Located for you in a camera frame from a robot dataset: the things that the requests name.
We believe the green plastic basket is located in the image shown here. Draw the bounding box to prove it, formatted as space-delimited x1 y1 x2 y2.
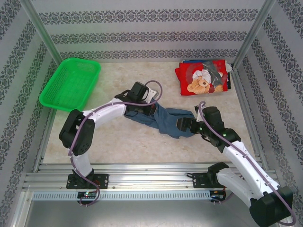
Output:
39 57 102 112

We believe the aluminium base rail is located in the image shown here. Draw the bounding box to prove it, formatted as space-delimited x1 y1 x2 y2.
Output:
22 162 278 190

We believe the red teddy bear t-shirt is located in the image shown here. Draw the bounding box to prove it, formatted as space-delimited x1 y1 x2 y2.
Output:
175 59 229 96

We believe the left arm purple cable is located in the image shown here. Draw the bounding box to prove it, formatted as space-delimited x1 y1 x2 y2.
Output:
68 80 163 208

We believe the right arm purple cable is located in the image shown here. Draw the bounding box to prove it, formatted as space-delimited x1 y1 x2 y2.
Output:
198 101 296 225

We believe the aluminium frame post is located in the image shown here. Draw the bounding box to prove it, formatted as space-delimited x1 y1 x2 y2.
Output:
232 0 277 70
20 0 64 64

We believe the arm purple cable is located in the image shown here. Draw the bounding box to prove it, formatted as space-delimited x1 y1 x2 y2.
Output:
68 80 163 208
198 101 296 225

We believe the slotted grey cable duct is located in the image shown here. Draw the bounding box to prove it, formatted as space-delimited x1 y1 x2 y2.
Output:
32 191 212 201

